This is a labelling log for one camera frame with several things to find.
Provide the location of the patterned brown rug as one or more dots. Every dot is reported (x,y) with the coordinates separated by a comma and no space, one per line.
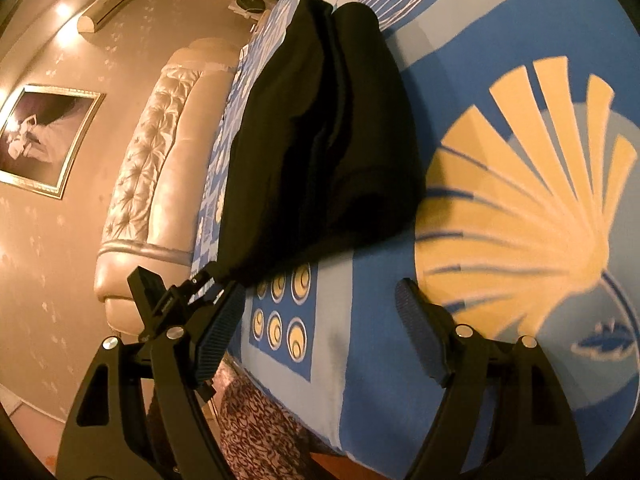
(270,435)

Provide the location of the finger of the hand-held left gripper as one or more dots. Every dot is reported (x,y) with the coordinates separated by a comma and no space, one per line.
(200,276)
(207,295)

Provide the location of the blue printed blanket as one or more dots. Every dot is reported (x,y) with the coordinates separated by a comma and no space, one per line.
(500,185)

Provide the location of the cream tufted headboard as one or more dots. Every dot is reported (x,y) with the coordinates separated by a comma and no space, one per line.
(160,170)

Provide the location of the white wall air conditioner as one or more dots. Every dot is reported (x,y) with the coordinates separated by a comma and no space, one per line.
(107,5)

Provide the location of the framed wall picture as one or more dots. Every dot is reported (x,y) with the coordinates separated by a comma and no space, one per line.
(45,135)

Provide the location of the round dark wall fixture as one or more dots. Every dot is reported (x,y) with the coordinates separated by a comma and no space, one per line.
(250,4)

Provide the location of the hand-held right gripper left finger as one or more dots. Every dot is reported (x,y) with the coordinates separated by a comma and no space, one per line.
(220,330)

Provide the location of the black pants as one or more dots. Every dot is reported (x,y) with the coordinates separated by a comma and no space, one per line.
(325,135)

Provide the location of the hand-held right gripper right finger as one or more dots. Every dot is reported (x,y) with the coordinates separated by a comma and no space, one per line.
(422,330)

